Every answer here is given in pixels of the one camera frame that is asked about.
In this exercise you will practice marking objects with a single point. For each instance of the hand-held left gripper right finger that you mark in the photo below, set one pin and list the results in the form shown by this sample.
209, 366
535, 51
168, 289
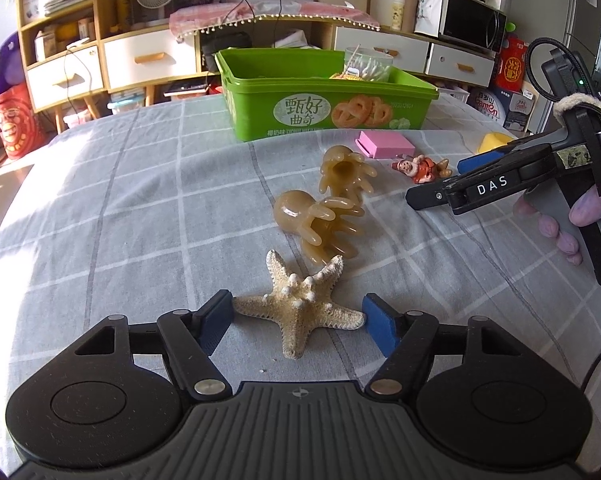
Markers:
380, 322

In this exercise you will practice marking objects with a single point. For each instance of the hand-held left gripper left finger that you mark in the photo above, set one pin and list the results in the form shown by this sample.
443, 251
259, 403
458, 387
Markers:
215, 317

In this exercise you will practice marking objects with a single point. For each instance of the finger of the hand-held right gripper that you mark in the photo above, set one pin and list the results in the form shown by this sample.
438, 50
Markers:
425, 196
480, 162

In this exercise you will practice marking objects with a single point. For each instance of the small cartoon figurine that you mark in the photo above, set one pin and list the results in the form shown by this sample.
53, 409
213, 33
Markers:
420, 167

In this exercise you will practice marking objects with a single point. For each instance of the beige starfish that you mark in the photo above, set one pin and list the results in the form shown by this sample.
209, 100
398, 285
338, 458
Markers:
295, 305

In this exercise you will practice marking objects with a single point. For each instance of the clear cotton swab jar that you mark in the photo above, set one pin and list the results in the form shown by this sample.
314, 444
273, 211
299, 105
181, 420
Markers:
370, 65

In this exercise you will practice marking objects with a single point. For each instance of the green plastic box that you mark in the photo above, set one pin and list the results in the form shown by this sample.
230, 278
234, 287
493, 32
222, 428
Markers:
260, 115

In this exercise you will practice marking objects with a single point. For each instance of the person's right hand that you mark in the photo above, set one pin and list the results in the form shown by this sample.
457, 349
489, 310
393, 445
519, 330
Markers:
563, 245

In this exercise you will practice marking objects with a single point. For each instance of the yellow capsule half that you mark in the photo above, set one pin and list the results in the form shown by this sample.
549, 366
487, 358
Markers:
493, 141

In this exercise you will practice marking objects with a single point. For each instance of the white blue carton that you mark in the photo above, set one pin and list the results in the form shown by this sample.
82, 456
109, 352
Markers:
488, 107

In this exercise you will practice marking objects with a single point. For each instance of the small pink box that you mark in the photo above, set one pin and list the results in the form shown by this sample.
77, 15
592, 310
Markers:
385, 145

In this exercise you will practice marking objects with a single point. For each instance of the white plastic crate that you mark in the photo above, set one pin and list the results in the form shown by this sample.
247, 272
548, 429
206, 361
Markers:
455, 95

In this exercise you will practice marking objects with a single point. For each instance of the amber octopus toy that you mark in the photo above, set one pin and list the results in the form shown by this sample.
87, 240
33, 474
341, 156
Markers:
300, 212
343, 167

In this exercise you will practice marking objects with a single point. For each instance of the white cabinet drawer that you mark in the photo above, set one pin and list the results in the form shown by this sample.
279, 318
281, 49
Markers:
460, 65
150, 60
63, 77
380, 45

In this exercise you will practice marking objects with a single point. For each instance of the red gift box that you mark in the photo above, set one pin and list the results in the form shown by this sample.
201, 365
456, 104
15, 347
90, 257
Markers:
510, 67

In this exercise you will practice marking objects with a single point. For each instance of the grey checked blanket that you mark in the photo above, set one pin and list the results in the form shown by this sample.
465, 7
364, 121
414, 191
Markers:
130, 210

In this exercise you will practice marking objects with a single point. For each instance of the black microwave oven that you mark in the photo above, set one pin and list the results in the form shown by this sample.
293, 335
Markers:
470, 22

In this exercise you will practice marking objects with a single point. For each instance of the white cylindrical canister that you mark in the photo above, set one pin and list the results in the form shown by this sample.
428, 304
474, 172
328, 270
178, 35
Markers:
399, 5

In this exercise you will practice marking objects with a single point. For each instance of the black laptop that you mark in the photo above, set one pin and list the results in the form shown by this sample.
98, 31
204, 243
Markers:
185, 90

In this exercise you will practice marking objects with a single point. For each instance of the clear storage box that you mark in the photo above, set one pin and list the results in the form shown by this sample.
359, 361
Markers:
128, 102
78, 117

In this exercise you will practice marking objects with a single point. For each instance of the pink tasselled cloth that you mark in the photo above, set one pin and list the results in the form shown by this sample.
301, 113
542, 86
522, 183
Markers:
280, 12

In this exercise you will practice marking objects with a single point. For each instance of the black bag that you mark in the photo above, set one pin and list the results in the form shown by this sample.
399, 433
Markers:
228, 47

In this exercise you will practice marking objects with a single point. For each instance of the red printed bag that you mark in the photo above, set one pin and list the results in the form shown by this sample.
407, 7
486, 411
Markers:
15, 125

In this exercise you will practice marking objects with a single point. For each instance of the purple plush toy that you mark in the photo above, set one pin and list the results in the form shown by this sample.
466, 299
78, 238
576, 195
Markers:
5, 65

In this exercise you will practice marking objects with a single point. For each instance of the wooden cabinet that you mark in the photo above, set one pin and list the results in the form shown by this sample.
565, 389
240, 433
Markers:
99, 0

